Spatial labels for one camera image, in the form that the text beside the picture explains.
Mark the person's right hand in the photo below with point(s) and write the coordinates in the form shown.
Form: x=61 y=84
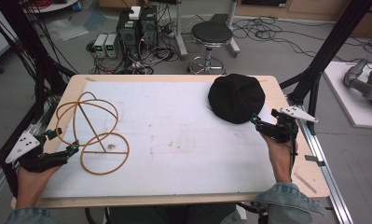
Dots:
x=281 y=161

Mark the black computer tower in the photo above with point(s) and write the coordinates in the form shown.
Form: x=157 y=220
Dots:
x=148 y=28
x=127 y=34

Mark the strip of tape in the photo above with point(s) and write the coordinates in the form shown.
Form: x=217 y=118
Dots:
x=305 y=183

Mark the white floor board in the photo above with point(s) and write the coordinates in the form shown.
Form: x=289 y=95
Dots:
x=345 y=99

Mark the small metal bracket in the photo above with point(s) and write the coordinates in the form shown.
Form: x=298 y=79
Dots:
x=314 y=159

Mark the round white table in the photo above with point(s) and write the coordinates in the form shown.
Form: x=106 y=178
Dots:
x=50 y=5

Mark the white table mat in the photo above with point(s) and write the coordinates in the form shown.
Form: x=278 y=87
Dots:
x=174 y=140

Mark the white stand leg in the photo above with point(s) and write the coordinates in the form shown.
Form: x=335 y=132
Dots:
x=181 y=31
x=233 y=37

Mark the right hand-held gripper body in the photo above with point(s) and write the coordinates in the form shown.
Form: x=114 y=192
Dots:
x=284 y=129

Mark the grey power supply unit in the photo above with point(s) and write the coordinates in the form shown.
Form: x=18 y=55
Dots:
x=111 y=45
x=100 y=45

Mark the person's left hand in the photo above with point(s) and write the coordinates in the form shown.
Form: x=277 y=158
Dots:
x=31 y=186

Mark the aluminium rail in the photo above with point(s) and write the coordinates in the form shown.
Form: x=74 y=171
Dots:
x=323 y=168

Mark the black beret hat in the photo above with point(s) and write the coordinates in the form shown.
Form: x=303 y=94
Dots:
x=236 y=98

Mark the white box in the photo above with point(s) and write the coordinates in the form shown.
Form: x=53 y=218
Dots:
x=135 y=12

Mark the clear plastic sheet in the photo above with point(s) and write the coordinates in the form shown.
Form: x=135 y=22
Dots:
x=67 y=29

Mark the black round stool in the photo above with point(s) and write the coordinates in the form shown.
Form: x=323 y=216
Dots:
x=211 y=32

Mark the black metal frame post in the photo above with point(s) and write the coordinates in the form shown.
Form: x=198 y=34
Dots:
x=25 y=46
x=329 y=46

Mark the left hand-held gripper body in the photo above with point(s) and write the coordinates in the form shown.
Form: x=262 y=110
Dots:
x=25 y=146

